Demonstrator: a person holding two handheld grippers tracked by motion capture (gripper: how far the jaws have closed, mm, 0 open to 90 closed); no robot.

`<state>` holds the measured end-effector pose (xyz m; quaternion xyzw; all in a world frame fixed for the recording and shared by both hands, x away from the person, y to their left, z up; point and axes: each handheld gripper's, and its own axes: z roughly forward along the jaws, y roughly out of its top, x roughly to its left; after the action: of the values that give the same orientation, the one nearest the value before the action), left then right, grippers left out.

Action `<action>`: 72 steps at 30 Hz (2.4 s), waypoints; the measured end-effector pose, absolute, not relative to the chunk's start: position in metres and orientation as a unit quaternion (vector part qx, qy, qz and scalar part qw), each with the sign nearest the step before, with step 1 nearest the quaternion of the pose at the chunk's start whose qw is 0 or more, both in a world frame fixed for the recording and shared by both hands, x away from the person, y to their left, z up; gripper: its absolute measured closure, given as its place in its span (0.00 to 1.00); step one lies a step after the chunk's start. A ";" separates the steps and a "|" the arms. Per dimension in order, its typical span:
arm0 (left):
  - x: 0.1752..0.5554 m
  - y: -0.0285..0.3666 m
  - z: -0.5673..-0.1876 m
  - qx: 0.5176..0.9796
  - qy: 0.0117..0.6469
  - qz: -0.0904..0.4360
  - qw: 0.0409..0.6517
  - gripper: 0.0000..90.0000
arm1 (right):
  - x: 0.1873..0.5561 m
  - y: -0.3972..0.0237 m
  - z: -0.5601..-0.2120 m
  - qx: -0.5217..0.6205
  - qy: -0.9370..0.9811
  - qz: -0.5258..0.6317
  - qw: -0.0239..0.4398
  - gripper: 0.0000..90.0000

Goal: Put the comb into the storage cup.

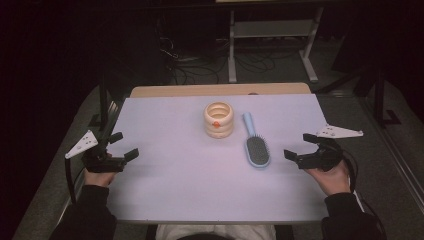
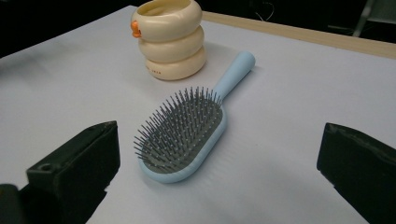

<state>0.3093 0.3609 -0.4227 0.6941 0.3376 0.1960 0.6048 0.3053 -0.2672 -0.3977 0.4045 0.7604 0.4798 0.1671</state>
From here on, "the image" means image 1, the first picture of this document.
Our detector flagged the person's white clothing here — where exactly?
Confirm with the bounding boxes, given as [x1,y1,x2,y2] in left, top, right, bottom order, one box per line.
[154,223,278,240]

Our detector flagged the person's head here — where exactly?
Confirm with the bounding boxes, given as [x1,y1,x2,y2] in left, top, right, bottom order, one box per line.
[176,233,236,240]

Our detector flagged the white table cover sheet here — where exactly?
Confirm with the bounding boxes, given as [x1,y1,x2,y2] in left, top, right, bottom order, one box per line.
[106,93,329,224]

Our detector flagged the light blue hairbrush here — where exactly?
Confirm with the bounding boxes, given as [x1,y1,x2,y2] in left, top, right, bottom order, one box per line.
[242,112,272,169]

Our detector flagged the person's right hand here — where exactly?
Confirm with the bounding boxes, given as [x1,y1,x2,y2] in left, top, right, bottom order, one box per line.
[304,159,353,197]

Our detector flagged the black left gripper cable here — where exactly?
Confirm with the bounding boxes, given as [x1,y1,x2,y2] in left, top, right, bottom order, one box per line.
[64,156,78,205]

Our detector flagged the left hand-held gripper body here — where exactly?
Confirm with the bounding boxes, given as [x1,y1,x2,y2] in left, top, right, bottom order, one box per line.
[64,129,127,174]

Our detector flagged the person's left hand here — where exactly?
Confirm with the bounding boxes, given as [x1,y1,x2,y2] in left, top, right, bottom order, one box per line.
[83,168,118,188]

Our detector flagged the cream ringed round holder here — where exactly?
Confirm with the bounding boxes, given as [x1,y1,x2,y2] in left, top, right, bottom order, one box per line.
[203,101,235,140]

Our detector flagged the black metal stand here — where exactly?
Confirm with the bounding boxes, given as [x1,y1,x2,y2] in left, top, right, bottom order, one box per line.
[359,66,403,128]
[88,76,116,128]

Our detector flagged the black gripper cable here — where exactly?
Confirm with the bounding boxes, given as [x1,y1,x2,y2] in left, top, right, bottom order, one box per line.
[341,149,388,240]
[64,156,78,205]

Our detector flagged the white metal stand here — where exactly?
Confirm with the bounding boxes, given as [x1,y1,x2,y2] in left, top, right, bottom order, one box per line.
[228,6,325,84]

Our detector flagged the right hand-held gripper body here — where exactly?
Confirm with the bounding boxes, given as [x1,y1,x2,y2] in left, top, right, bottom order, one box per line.
[298,124,364,173]

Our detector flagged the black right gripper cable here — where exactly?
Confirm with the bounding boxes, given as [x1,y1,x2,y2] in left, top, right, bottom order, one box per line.
[341,149,388,240]

